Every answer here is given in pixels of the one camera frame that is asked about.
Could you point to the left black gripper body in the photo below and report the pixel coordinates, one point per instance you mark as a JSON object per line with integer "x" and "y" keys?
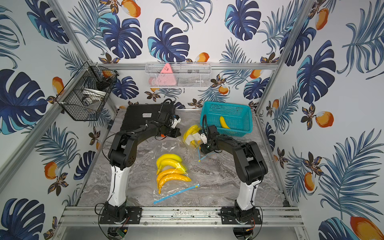
{"x": 174, "y": 132}

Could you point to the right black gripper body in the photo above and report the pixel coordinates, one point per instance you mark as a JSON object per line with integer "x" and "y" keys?
{"x": 206, "y": 148}

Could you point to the single yellow banana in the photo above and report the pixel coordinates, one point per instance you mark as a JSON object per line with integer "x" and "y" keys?
{"x": 223, "y": 123}

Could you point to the clear zip-top bag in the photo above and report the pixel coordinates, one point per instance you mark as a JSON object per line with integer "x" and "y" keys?
{"x": 142, "y": 184}
{"x": 197, "y": 154}

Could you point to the yellow banana bunch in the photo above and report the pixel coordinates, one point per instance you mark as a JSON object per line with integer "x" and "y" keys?
{"x": 192, "y": 136}
{"x": 170, "y": 168}

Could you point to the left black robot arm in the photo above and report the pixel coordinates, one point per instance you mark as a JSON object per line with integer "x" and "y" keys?
{"x": 122, "y": 155}

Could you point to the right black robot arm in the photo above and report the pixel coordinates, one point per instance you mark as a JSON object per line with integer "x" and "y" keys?
{"x": 250, "y": 164}

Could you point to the teal plastic basket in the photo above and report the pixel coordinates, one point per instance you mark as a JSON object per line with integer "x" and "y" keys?
{"x": 238, "y": 117}

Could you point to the black plastic tool case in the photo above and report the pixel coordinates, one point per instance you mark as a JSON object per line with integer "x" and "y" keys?
{"x": 141, "y": 117}

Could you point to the pink triangular item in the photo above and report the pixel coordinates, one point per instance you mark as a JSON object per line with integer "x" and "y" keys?
{"x": 166, "y": 77}

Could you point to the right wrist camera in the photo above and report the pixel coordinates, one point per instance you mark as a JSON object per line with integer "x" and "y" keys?
{"x": 204, "y": 138}

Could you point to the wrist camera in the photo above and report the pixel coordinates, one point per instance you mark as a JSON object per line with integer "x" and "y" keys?
{"x": 175, "y": 121}
{"x": 204, "y": 138}

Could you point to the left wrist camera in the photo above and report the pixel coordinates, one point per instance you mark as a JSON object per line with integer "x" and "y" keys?
{"x": 175, "y": 121}

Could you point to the white wire wall basket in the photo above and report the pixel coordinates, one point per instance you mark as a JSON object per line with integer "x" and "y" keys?
{"x": 187, "y": 74}

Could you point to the black wire basket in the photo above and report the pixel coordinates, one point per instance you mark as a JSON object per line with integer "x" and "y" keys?
{"x": 86, "y": 94}

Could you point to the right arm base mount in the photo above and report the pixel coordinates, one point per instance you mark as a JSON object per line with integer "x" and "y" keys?
{"x": 236, "y": 216}

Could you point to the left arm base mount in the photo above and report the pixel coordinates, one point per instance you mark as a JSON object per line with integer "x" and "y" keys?
{"x": 120, "y": 215}

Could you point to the aluminium front rail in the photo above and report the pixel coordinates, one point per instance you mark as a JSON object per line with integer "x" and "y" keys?
{"x": 203, "y": 217}

